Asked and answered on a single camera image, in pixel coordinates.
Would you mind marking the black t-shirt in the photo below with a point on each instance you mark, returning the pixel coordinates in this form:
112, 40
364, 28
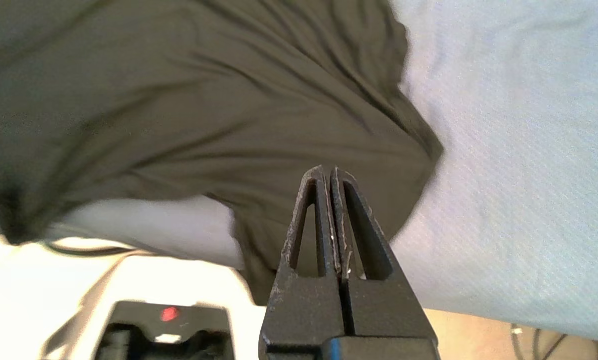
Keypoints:
204, 100

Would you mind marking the bed with blue sheet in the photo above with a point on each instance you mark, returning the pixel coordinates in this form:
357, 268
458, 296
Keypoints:
528, 150

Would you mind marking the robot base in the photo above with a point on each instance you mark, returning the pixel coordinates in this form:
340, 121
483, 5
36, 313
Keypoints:
164, 325

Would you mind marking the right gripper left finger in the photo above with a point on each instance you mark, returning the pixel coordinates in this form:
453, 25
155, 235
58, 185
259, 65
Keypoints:
303, 310

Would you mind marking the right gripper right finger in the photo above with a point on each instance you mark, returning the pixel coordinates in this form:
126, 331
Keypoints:
383, 310

